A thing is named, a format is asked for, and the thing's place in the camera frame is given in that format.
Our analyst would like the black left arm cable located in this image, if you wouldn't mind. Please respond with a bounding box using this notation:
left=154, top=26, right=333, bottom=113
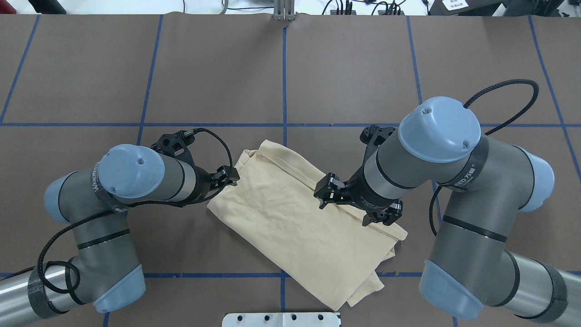
left=36, top=128, right=234, bottom=294

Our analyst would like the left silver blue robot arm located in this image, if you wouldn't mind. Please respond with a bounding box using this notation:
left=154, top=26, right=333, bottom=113
left=1, top=144, right=240, bottom=327

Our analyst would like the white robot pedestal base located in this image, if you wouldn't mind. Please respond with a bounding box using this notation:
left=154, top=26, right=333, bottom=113
left=222, top=312, right=342, bottom=327

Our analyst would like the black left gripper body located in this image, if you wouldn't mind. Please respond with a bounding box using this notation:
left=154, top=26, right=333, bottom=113
left=194, top=167, right=218, bottom=203

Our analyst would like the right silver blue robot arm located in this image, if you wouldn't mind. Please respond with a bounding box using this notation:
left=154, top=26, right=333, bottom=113
left=314, top=96, right=580, bottom=327

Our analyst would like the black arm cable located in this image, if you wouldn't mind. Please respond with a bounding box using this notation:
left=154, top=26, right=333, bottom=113
left=36, top=128, right=234, bottom=294
left=429, top=79, right=540, bottom=237

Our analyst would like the beige long sleeve graphic shirt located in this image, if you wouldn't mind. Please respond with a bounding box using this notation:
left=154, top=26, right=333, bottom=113
left=208, top=139, right=408, bottom=311

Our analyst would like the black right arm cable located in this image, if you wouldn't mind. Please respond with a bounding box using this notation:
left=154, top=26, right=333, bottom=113
left=429, top=79, right=540, bottom=237

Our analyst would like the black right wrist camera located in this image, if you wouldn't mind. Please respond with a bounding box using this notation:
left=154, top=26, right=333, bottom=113
left=359, top=124, right=396, bottom=161

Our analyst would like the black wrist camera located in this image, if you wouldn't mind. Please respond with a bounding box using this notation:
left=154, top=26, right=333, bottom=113
left=359, top=124, right=396, bottom=161
left=150, top=130, right=195, bottom=166

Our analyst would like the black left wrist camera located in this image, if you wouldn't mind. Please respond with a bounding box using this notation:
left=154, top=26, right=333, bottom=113
left=150, top=130, right=195, bottom=166

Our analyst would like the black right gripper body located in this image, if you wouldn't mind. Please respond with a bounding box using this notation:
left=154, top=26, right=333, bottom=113
left=346, top=175, right=404, bottom=213

